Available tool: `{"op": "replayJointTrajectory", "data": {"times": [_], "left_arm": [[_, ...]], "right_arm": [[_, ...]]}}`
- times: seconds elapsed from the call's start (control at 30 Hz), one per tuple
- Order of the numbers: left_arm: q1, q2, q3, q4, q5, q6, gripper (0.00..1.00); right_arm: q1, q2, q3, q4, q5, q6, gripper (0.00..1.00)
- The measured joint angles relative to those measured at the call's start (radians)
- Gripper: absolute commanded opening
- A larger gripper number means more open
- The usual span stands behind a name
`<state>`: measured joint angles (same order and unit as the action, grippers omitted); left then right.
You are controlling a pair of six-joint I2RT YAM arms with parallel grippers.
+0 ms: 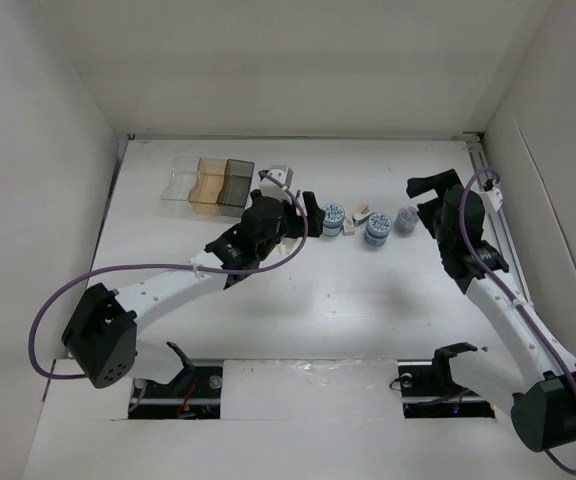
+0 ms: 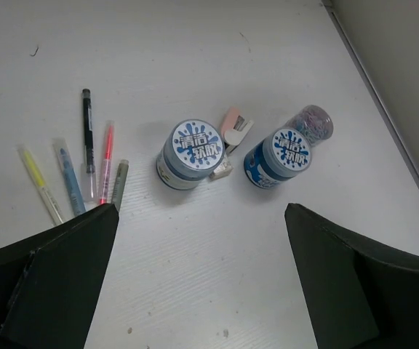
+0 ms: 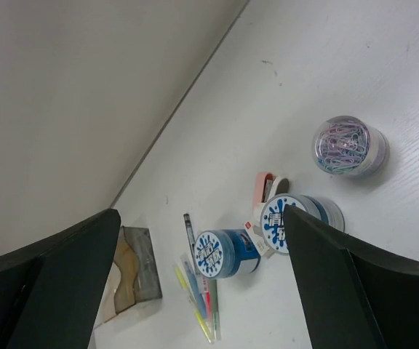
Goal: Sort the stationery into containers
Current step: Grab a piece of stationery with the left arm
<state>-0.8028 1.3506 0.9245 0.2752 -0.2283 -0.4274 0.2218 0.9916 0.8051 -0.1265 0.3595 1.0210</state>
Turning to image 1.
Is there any blue white tape jar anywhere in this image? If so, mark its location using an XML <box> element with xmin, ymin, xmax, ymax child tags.
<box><xmin>363</xmin><ymin>212</ymin><xmax>392</xmax><ymax>247</ymax></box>
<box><xmin>322</xmin><ymin>203</ymin><xmax>346</xmax><ymax>237</ymax></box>

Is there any clear jar of paper clips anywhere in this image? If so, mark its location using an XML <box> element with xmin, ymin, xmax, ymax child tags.
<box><xmin>393</xmin><ymin>206</ymin><xmax>419</xmax><ymax>236</ymax></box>

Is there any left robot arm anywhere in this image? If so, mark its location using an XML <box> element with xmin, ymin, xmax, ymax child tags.
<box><xmin>62</xmin><ymin>190</ymin><xmax>324</xmax><ymax>397</ymax></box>

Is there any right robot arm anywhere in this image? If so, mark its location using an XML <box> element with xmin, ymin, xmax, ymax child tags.
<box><xmin>406</xmin><ymin>168</ymin><xmax>576</xmax><ymax>452</ymax></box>

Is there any smoky grey plastic container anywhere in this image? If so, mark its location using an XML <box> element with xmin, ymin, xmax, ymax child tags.
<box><xmin>217</xmin><ymin>159</ymin><xmax>254</xmax><ymax>218</ymax></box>

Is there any white staple box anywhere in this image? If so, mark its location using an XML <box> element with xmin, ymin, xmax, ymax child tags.
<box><xmin>342</xmin><ymin>216</ymin><xmax>356</xmax><ymax>236</ymax></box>

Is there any amber plastic container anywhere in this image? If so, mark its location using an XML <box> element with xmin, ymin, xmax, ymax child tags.
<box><xmin>188</xmin><ymin>157</ymin><xmax>227</xmax><ymax>216</ymax></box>

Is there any clear plastic container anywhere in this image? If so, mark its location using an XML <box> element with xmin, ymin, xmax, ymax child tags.
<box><xmin>161</xmin><ymin>157</ymin><xmax>200</xmax><ymax>201</ymax></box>

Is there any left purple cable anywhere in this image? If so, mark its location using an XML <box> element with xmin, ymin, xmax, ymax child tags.
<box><xmin>28</xmin><ymin>171</ymin><xmax>310</xmax><ymax>379</ymax></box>

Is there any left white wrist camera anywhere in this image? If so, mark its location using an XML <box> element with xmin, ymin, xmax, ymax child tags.
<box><xmin>258</xmin><ymin>165</ymin><xmax>293</xmax><ymax>201</ymax></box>

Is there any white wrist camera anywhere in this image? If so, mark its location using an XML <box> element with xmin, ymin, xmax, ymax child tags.
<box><xmin>479</xmin><ymin>179</ymin><xmax>503</xmax><ymax>215</ymax></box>
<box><xmin>258</xmin><ymin>165</ymin><xmax>293</xmax><ymax>201</ymax></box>

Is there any aluminium rail right side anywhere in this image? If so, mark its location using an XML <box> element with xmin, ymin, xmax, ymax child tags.
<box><xmin>465</xmin><ymin>134</ymin><xmax>532</xmax><ymax>301</ymax></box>

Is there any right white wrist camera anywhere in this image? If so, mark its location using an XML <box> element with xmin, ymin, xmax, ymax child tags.
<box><xmin>479</xmin><ymin>179</ymin><xmax>503</xmax><ymax>215</ymax></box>

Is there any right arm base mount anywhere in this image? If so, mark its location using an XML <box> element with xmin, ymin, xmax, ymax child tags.
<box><xmin>389</xmin><ymin>360</ymin><xmax>496</xmax><ymax>419</ymax></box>

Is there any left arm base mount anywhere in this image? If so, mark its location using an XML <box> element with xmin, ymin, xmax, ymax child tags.
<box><xmin>128</xmin><ymin>360</ymin><xmax>224</xmax><ymax>420</ymax></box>

